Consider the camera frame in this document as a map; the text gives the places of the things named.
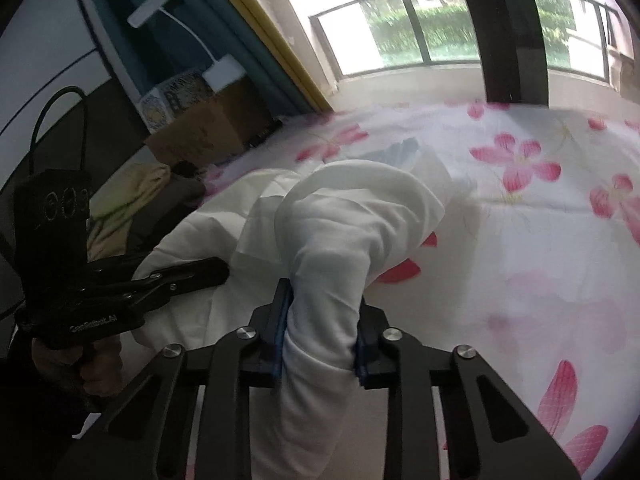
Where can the beige cloth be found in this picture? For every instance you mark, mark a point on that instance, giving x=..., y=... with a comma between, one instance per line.
x=125, y=200

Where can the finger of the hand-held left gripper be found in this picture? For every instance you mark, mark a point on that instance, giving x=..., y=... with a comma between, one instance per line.
x=150, y=296
x=205, y=269

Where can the white power strip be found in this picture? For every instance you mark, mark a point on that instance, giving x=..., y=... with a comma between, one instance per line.
x=152, y=5

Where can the dark balcony railing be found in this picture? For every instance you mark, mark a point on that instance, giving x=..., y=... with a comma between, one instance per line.
x=417, y=30

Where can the white hooded zip jacket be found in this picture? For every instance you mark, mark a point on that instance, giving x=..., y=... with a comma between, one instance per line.
x=360, y=210

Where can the printed cartoon box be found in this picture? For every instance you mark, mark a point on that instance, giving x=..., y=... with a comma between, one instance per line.
x=175, y=97

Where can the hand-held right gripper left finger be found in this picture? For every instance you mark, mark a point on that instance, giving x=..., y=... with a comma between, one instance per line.
x=282, y=330

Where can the black sliding door frame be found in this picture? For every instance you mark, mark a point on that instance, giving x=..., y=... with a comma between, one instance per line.
x=505, y=35

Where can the floral white bedsheet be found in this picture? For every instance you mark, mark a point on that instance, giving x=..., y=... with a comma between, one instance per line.
x=550, y=260

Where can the brown cardboard box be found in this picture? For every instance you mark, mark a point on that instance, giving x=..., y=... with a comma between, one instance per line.
x=210, y=130

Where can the white adapter box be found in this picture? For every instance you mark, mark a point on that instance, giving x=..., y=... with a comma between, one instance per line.
x=222, y=72

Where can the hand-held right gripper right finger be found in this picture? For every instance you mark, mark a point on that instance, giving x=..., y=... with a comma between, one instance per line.
x=361, y=365

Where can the blue curtain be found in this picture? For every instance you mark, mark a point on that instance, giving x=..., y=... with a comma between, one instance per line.
x=235, y=35

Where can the person's left hand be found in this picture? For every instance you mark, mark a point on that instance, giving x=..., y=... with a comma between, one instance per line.
x=100, y=375

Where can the yellow curtain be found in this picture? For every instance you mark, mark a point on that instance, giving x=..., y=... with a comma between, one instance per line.
x=280, y=35

